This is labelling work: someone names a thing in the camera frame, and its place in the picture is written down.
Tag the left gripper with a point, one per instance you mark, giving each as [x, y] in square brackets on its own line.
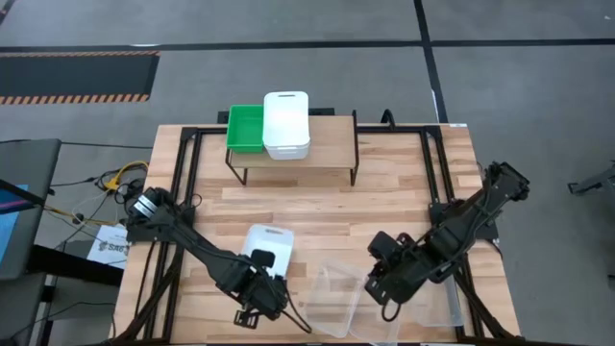
[269, 298]

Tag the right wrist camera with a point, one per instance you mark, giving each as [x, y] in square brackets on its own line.
[383, 246]

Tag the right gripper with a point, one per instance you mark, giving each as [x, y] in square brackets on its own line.
[408, 276]

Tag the wooden shelf with black legs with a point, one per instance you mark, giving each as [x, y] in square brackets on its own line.
[331, 144]

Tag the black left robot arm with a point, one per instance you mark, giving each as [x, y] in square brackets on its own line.
[202, 252]

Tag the white printed paper sign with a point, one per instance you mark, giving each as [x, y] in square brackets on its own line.
[113, 247]

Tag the blue sheet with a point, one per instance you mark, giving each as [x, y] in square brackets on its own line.
[8, 230]

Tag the black stand foot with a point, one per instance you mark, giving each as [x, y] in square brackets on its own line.
[588, 185]

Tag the black hazard-striped floor mat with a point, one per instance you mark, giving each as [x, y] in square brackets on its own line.
[72, 74]

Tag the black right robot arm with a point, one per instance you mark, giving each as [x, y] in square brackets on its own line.
[471, 216]

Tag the black clamp hook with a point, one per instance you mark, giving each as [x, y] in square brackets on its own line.
[388, 111]

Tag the small white label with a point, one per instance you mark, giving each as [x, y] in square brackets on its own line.
[458, 125]

